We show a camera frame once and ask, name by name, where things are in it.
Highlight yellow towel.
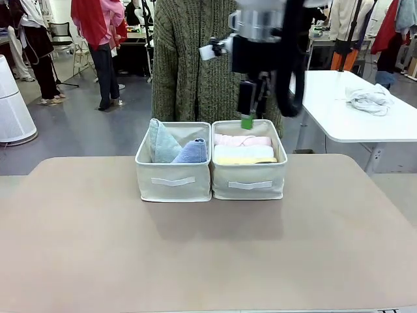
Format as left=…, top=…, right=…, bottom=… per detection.
left=216, top=156, right=278, bottom=165

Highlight person in olive sweater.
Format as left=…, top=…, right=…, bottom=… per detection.
left=151, top=0, right=284, bottom=138

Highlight mannequin with orange trousers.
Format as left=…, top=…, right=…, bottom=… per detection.
left=328, top=0, right=374, bottom=72

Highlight white air purifier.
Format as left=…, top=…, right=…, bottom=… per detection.
left=0, top=54, right=38, bottom=143

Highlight white step stool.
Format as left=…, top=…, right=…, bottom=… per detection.
left=72, top=42, right=96, bottom=78

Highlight beige fabric bin, rolled towels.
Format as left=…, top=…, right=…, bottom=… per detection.
left=210, top=119, right=288, bottom=201

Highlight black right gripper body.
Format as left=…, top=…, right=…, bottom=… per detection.
left=231, top=34, right=279, bottom=74

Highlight white towel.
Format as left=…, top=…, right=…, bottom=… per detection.
left=214, top=144, right=275, bottom=159

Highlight red hanging garment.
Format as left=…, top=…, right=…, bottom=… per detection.
left=370, top=0, right=412, bottom=55

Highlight crumpled white cloth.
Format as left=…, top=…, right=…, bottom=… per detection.
left=344, top=83, right=395, bottom=116

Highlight light blue cone towel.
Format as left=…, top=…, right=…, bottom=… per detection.
left=149, top=118, right=182, bottom=163

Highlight person in red hood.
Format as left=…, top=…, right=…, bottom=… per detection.
left=70, top=0, right=126, bottom=111

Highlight black tripod stand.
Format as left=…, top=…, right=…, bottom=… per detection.
left=139, top=0, right=156, bottom=84

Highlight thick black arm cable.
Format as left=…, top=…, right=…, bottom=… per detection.
left=276, top=0, right=308, bottom=118

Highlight black mesh office chair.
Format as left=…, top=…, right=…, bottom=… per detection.
left=48, top=22, right=75, bottom=60

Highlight beige fabric bin, cone towels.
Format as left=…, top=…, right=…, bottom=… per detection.
left=135, top=121, right=212, bottom=202

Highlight pink towel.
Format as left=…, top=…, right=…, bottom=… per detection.
left=214, top=133, right=272, bottom=147

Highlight white side table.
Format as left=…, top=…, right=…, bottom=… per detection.
left=289, top=69, right=417, bottom=174

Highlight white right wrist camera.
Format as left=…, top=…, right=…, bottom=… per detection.
left=198, top=36, right=229, bottom=62

